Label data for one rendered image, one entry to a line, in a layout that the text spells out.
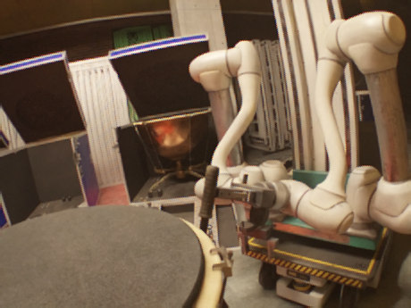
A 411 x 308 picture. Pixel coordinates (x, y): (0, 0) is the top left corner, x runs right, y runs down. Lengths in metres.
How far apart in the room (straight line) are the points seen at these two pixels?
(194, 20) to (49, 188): 2.99
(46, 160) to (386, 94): 3.42
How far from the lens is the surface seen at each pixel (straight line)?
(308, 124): 1.37
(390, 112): 0.87
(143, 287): 0.42
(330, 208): 0.76
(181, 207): 2.65
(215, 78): 1.18
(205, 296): 0.41
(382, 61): 0.83
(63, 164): 3.48
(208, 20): 3.93
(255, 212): 0.80
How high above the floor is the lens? 1.05
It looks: 11 degrees down
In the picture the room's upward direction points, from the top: 8 degrees counter-clockwise
